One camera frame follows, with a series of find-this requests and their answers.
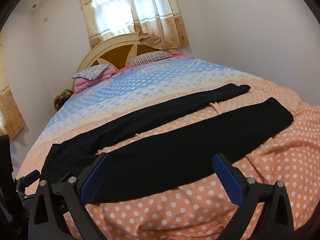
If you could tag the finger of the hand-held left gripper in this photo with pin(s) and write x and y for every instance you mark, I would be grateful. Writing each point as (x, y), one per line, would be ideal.
(30, 176)

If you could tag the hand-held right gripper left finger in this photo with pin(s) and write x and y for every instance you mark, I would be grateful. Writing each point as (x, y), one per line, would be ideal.
(96, 177)

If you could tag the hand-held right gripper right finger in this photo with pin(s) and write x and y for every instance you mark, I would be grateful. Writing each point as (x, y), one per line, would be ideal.
(228, 180)

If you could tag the black pants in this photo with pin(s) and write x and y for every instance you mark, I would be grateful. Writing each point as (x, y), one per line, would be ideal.
(162, 152)

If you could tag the golden patterned side curtain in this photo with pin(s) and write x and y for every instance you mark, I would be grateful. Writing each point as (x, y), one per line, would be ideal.
(10, 110)

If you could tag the polka dot bed blanket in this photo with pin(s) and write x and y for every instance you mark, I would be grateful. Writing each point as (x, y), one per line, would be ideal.
(180, 217)

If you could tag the brown patterned bag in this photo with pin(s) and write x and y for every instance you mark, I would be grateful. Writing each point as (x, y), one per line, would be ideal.
(61, 98)

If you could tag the folded pink blanket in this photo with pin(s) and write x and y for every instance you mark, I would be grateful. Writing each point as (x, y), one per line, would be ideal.
(85, 83)

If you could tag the grey floral pillow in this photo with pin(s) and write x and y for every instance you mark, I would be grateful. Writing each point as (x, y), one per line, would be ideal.
(92, 72)

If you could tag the cream and brown headboard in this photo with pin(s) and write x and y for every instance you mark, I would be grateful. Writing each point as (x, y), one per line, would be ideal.
(112, 55)

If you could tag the striped pillow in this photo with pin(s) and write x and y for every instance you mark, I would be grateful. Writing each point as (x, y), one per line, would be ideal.
(150, 57)

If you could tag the beige patterned window curtain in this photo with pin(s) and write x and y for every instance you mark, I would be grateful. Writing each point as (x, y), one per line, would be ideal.
(160, 25)

